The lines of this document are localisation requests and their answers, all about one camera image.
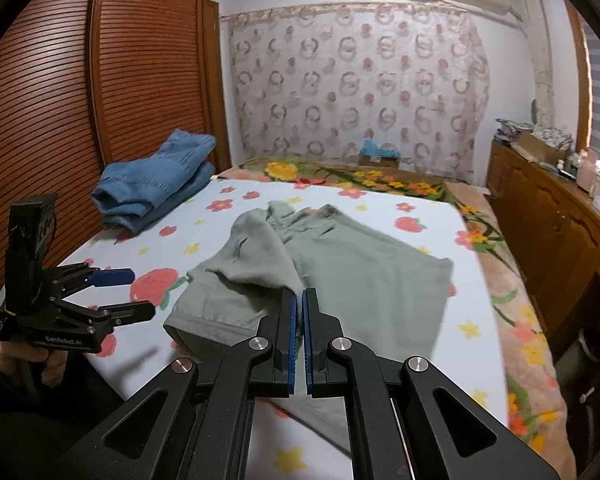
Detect cardboard box on cabinet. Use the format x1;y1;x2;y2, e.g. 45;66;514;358
510;132;567;165

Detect white fruit-print bed sheet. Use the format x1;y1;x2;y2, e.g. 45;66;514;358
54;174;512;480

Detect person's left hand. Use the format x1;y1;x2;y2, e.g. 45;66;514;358
0;341;68;386

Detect brown louvered wardrobe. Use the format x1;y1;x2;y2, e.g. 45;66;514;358
0;0;230;288

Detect pink circle-pattern curtain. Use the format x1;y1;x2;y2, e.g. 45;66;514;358
223;2;490;181

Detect brown wooden sideboard cabinet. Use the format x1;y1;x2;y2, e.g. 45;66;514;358
486;141;600;356

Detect green grey shorts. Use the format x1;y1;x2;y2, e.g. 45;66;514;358
164;202;453;361

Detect pink container on cabinet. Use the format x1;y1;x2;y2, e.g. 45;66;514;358
577;148;597;194

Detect small blue toy item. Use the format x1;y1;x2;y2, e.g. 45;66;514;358
360;139;400;159

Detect folded blue denim jeans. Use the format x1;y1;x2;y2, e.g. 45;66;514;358
91;129;216;234

